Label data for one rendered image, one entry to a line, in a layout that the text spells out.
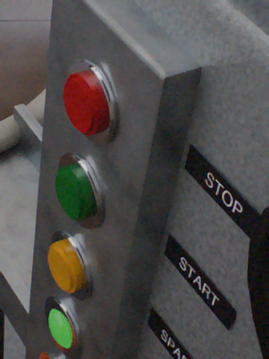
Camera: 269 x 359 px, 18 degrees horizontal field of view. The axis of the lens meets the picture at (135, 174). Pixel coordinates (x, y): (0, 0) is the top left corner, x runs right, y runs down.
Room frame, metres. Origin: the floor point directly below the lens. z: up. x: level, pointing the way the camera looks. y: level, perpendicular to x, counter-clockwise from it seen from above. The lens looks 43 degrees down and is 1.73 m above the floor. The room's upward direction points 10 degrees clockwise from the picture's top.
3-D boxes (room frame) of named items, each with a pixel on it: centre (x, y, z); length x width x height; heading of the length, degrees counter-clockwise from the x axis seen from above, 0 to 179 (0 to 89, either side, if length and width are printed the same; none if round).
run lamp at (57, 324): (0.27, 0.02, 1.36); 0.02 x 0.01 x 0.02; 41
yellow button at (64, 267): (0.27, 0.02, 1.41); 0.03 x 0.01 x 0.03; 41
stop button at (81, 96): (0.27, 0.02, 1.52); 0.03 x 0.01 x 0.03; 41
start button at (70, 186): (0.27, 0.02, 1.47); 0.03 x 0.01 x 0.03; 41
